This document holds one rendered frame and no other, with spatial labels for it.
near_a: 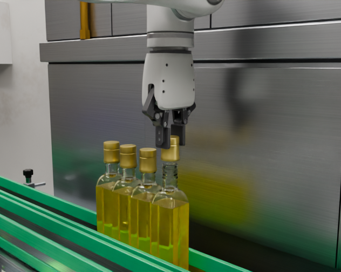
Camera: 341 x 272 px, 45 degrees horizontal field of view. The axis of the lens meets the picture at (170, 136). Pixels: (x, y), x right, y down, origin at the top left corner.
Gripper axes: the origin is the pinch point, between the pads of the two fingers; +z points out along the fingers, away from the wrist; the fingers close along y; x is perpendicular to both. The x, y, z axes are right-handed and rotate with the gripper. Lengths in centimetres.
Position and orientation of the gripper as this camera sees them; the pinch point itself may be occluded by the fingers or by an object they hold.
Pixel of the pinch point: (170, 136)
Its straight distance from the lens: 77.1
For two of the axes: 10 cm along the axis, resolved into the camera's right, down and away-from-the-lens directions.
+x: 7.5, 1.1, -6.6
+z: 0.0, 9.9, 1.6
